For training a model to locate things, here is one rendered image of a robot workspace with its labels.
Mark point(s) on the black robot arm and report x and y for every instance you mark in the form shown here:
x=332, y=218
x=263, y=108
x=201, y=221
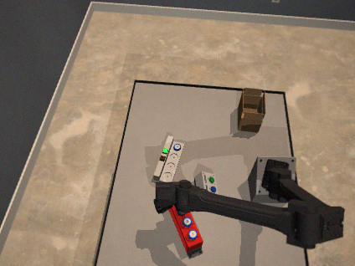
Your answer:
x=302, y=229

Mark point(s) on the grey key housing with blue and green keys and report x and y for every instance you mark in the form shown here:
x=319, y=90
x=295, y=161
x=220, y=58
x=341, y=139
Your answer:
x=206, y=181

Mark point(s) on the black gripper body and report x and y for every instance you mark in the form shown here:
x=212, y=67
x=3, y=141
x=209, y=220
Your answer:
x=181, y=213

